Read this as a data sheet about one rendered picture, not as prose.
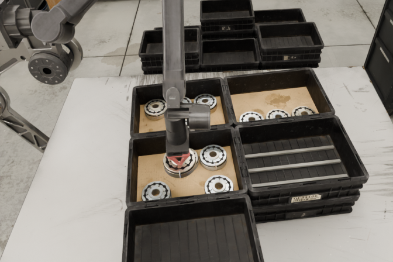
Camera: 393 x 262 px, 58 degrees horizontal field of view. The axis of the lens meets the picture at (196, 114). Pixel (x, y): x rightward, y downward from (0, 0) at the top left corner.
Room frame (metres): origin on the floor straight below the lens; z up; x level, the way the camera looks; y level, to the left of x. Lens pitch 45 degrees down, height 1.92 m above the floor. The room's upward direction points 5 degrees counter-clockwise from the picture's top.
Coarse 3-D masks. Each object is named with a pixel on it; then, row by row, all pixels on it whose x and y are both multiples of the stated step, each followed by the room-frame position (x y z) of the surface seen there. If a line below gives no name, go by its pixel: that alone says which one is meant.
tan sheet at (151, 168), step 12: (144, 156) 0.88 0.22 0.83; (156, 156) 0.88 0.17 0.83; (228, 156) 0.84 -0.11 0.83; (144, 168) 0.82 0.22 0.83; (156, 168) 0.82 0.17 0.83; (204, 168) 0.80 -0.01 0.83; (228, 168) 0.79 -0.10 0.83; (144, 180) 0.77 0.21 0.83; (156, 180) 0.76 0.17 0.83; (168, 180) 0.76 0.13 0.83; (180, 180) 0.75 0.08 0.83; (192, 180) 0.75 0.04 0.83; (204, 180) 0.74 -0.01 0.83; (180, 192) 0.70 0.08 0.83; (192, 192) 0.70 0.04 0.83; (204, 192) 0.69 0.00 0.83
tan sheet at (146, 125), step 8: (216, 96) 1.19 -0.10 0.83; (144, 104) 1.19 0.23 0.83; (144, 112) 1.13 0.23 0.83; (216, 112) 1.09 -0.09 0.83; (144, 120) 1.08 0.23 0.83; (152, 120) 1.08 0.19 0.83; (160, 120) 1.07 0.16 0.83; (216, 120) 1.04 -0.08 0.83; (224, 120) 1.04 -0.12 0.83; (144, 128) 1.04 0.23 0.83; (152, 128) 1.03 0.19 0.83; (160, 128) 1.03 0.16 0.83
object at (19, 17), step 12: (0, 0) 0.90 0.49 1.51; (0, 12) 0.86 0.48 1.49; (12, 12) 0.87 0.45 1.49; (24, 12) 0.87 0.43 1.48; (0, 24) 0.85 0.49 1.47; (12, 24) 0.85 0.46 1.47; (24, 24) 0.85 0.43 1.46; (12, 36) 0.85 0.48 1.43; (24, 36) 0.86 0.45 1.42; (12, 48) 0.85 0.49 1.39
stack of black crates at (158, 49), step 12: (144, 36) 2.16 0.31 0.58; (156, 36) 2.20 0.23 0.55; (192, 36) 2.18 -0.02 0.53; (144, 48) 2.09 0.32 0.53; (156, 48) 2.14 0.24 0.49; (192, 48) 2.10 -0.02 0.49; (144, 60) 1.94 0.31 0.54; (156, 60) 1.93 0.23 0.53; (192, 60) 1.91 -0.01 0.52; (144, 72) 1.94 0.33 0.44; (156, 72) 1.93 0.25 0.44; (192, 72) 1.91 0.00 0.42
